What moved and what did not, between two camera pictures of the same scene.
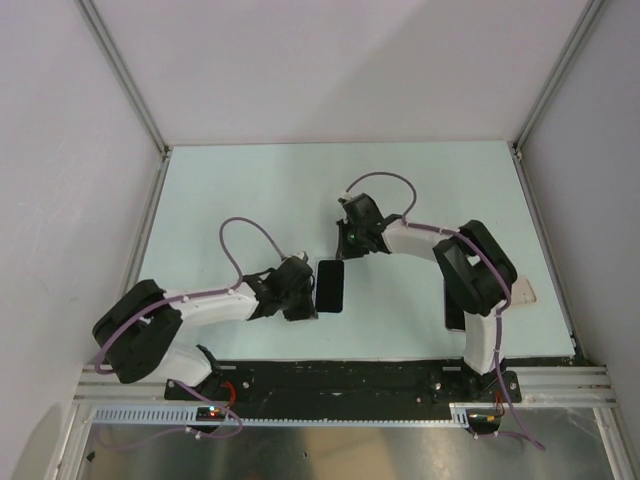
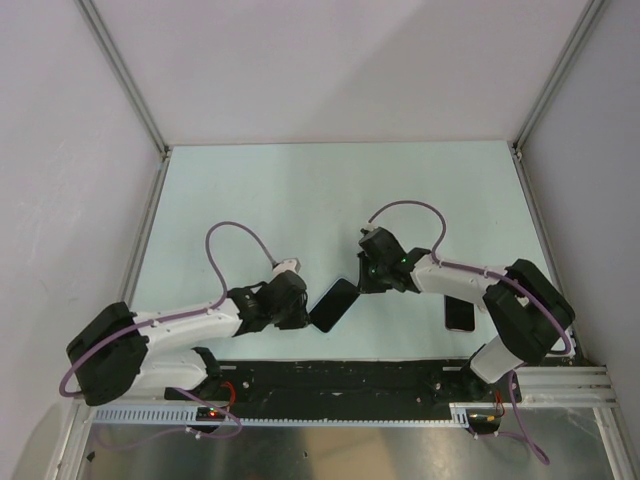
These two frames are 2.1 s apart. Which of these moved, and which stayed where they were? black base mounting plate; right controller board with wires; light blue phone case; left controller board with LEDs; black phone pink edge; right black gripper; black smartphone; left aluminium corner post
Moved: light blue phone case; right black gripper; black smartphone
Stayed: black phone pink edge; black base mounting plate; left controller board with LEDs; left aluminium corner post; right controller board with wires
